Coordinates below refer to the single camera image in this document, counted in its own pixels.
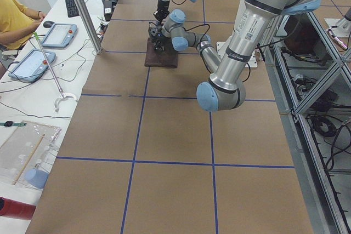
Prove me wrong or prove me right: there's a green strap smartwatch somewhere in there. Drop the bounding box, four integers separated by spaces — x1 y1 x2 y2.
0 121 27 127

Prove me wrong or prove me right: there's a lower blue teach pendant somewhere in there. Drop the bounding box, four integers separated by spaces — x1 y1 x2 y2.
8 49 48 83

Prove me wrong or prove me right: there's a blue teach pendant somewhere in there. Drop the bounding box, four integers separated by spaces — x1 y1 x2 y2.
8 49 48 83
41 23 77 49

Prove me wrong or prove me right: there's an upper blue teach pendant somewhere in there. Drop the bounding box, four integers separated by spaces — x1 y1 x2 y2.
41 23 77 49

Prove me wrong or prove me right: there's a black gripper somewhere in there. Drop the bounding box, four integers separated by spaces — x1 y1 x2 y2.
148 21 167 52
153 0 170 22

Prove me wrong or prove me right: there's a reacher grabber stick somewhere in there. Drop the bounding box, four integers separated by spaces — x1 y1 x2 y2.
33 32 78 113

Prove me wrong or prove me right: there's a blue plastic cup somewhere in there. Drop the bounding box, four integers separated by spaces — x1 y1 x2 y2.
25 168 49 189

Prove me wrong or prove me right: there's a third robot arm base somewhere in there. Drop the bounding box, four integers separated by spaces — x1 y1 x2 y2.
325 9 350 38

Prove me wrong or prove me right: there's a person in yellow shirt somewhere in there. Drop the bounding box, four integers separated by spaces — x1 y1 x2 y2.
1 0 46 50

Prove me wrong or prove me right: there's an aluminium frame post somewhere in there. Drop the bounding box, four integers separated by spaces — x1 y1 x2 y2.
74 0 102 54

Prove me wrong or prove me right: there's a red cylinder bottle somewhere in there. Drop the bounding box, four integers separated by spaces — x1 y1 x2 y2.
1 197 36 220

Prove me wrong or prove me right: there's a black aluminium frame rack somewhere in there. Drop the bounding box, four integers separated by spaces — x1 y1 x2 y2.
260 6 350 233

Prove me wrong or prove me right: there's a black computer mouse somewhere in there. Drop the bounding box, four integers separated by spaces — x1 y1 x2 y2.
43 20 54 28

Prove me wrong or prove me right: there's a clear plastic bag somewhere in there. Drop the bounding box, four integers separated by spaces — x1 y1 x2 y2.
1 121 61 190

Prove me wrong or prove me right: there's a dark brown t-shirt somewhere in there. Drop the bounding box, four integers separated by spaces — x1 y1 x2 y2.
144 37 178 69

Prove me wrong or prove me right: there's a black keyboard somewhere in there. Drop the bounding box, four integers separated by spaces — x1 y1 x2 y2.
65 0 79 18

